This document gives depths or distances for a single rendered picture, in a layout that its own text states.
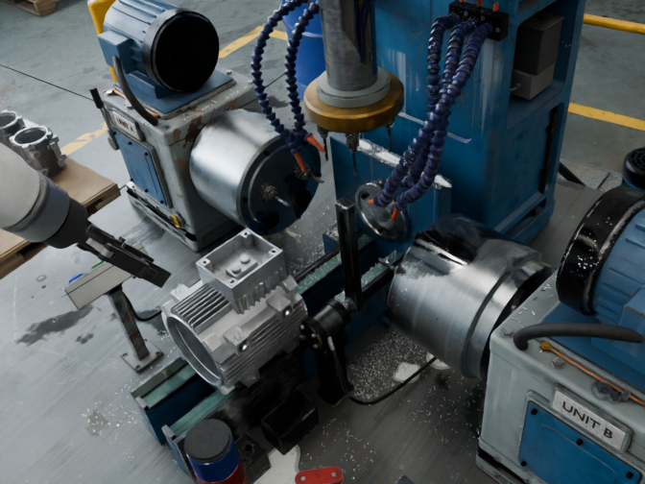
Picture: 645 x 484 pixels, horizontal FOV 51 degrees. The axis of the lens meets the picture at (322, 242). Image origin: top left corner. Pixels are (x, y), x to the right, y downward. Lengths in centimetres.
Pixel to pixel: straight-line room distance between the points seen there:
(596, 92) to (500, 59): 272
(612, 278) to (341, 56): 55
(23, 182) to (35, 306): 87
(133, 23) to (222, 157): 38
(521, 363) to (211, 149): 82
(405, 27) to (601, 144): 228
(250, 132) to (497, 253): 62
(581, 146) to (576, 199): 165
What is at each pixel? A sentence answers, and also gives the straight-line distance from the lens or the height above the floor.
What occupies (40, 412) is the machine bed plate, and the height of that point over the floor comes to 80.
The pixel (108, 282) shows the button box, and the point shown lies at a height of 106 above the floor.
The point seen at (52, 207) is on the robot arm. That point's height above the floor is 141.
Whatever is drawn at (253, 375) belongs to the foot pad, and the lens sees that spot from 123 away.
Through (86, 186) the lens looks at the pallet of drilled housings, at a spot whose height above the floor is 15.
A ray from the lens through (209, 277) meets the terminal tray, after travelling 119.
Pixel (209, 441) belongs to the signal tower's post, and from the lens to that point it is 87.
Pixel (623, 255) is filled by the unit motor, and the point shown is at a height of 134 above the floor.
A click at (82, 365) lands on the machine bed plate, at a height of 80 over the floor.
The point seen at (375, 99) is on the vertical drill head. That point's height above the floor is 134.
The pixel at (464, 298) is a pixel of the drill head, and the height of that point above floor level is 113.
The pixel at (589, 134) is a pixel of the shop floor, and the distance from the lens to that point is 359.
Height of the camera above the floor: 194
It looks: 42 degrees down
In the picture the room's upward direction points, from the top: 8 degrees counter-clockwise
